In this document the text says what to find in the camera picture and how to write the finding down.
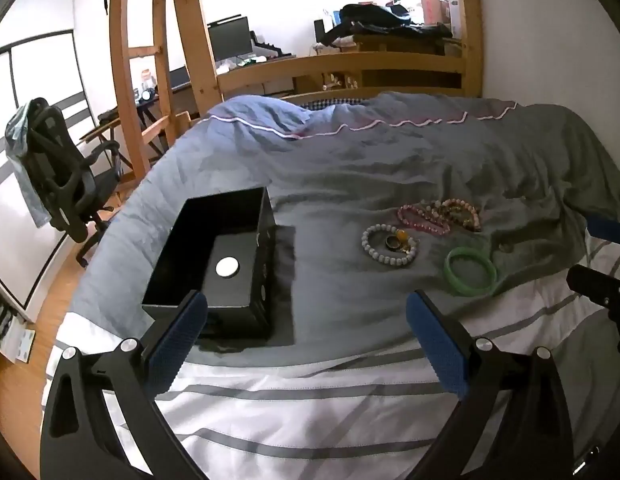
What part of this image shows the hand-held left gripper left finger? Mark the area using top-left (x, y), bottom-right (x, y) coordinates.
top-left (40, 290), bottom-right (211, 480)

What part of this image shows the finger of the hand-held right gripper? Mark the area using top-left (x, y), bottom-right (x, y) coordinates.
top-left (566, 265), bottom-right (620, 356)
top-left (585, 212), bottom-right (620, 249)

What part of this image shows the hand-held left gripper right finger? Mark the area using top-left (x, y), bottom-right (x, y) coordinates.
top-left (406, 289), bottom-right (576, 480)

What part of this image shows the green jade bangle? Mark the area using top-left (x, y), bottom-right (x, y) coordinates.
top-left (444, 247), bottom-right (499, 295)

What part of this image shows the black jewelry box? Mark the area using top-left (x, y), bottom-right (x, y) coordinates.
top-left (141, 186), bottom-right (277, 339)

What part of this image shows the white bead bracelet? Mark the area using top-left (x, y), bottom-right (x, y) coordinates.
top-left (361, 223), bottom-right (419, 267)

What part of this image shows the pink bead bracelet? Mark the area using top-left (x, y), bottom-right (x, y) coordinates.
top-left (397, 203), bottom-right (451, 237)

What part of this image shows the multicoloured bead bracelet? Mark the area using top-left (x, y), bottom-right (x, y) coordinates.
top-left (430, 198), bottom-right (482, 232)

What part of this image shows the white grey-striped bed sheet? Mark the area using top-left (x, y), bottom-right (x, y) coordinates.
top-left (50, 232), bottom-right (620, 480)

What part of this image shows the white flat box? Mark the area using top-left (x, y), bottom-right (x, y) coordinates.
top-left (12, 329), bottom-right (37, 364)

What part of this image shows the black office chair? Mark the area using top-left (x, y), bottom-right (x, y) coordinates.
top-left (6, 97), bottom-right (123, 268)

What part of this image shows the grey-blue duvet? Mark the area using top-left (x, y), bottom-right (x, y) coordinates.
top-left (72, 91), bottom-right (620, 361)

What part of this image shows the blue-grey garment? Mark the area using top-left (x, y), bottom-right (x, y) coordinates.
top-left (4, 100), bottom-right (51, 227)

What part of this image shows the wooden folding table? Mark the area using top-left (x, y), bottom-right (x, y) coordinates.
top-left (80, 109), bottom-right (167, 163)

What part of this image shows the wooden desk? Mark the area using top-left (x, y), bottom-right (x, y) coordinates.
top-left (310, 35), bottom-right (465, 92)

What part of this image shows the white sliding wardrobe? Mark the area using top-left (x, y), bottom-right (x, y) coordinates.
top-left (0, 30), bottom-right (93, 311)

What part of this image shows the pink bag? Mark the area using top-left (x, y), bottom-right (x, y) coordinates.
top-left (421, 0), bottom-right (451, 24)

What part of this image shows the black computer monitor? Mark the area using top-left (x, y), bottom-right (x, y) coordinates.
top-left (207, 16), bottom-right (253, 61)

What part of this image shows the pile of dark clothes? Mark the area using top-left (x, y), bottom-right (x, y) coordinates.
top-left (322, 3), bottom-right (453, 47)

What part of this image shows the wooden loft bed frame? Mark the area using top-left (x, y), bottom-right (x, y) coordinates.
top-left (108, 0), bottom-right (486, 196)

